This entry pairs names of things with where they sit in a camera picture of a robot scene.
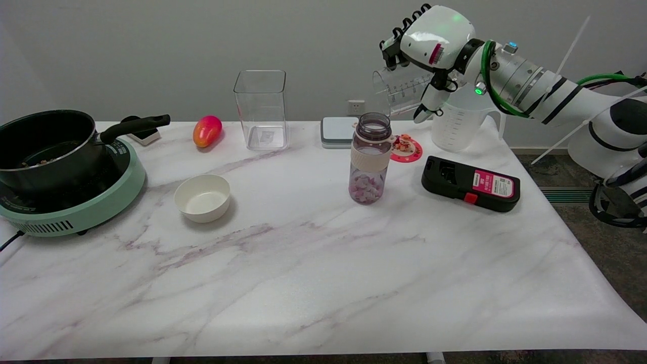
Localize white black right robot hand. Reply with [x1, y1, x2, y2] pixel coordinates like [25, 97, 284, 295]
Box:
[379, 4, 486, 123]

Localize clear plastic measuring cup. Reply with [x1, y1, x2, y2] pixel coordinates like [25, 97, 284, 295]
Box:
[373, 63, 440, 118]

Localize large translucent measuring jug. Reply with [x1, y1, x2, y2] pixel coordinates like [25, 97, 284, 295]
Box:
[431, 88, 507, 153]

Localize purple bottle with beige sleeve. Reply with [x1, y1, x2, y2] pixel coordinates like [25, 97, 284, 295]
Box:
[348, 112, 394, 205]

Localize red round cartoon coaster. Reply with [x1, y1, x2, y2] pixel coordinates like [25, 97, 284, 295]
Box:
[390, 133, 423, 163]

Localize white grey kitchen scale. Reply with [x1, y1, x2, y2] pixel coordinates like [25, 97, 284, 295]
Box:
[320, 117, 359, 149]

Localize black device with red label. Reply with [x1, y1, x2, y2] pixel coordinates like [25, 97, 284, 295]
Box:
[421, 156, 521, 213]

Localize pink purple candy pieces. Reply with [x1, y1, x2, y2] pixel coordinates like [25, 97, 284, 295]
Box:
[350, 174, 385, 204]

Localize clear square plastic container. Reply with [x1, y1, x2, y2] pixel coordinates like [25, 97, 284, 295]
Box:
[234, 70, 290, 151]

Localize floor vent grille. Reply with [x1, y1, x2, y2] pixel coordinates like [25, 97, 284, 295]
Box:
[538, 187, 594, 205]

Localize red orange mango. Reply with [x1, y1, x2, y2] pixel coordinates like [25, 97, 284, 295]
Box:
[193, 115, 223, 149]

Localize white bowl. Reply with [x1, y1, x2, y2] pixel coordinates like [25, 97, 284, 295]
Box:
[174, 174, 232, 224]

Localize green induction cooker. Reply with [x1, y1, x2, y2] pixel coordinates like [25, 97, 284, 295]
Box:
[0, 138, 147, 237]

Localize green robot cable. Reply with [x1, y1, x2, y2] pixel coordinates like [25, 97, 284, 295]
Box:
[480, 40, 647, 119]

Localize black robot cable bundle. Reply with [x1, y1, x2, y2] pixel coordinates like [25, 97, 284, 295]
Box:
[589, 172, 647, 229]

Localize black saucepan with handle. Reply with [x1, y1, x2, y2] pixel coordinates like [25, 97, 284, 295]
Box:
[0, 110, 171, 195]

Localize black cooker power cable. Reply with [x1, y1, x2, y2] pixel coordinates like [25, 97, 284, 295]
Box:
[0, 231, 25, 252]

